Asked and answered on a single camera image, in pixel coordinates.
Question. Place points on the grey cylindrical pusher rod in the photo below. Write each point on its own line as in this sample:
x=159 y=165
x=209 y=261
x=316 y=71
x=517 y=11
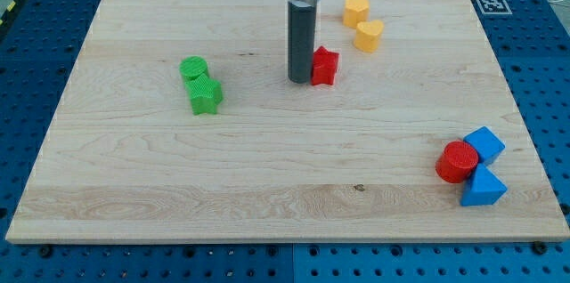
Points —
x=301 y=29

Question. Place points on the red star block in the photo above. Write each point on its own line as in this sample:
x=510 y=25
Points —
x=325 y=67

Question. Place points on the yellow heart block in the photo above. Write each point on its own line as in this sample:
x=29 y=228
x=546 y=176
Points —
x=367 y=35

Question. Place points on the green star block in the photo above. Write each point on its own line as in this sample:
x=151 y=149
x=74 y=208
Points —
x=205 y=94

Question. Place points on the yellow hexagon block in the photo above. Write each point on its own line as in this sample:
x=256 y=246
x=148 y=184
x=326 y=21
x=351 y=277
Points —
x=355 y=11

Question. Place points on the green cylinder block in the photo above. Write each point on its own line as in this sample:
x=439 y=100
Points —
x=193 y=68

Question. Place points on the wooden board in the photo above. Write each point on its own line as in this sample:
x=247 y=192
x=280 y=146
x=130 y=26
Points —
x=125 y=161

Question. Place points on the white fiducial marker tag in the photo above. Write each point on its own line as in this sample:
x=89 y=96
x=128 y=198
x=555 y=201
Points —
x=494 y=7

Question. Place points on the red cylinder block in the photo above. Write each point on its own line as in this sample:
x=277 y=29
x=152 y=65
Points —
x=456 y=162

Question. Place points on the blue cube block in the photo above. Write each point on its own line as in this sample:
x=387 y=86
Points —
x=487 y=145

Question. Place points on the blue triangle block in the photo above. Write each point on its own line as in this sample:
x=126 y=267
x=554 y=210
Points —
x=482 y=188

